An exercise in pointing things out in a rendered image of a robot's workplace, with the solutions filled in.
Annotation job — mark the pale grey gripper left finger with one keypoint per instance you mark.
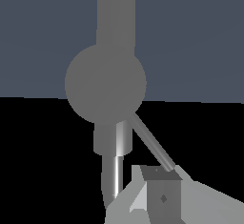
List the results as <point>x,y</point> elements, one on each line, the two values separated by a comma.
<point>136,196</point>

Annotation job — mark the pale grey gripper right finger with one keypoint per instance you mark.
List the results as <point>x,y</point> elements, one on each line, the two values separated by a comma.
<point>197,202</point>

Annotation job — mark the grey faucet body with ball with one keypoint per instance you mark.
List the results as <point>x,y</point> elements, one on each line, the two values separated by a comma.
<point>105,81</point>

